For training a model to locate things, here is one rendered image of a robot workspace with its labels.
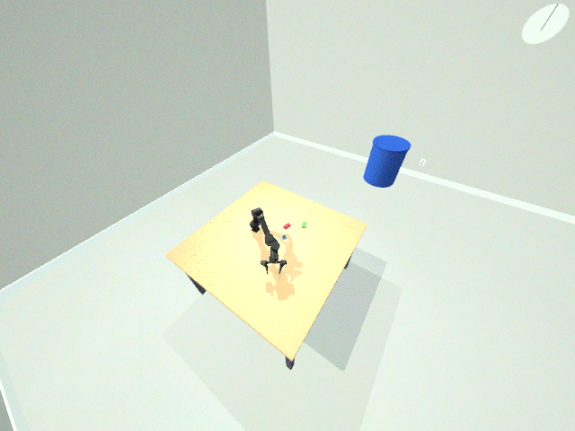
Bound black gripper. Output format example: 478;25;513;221
261;252;287;275

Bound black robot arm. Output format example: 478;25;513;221
249;207;280;262

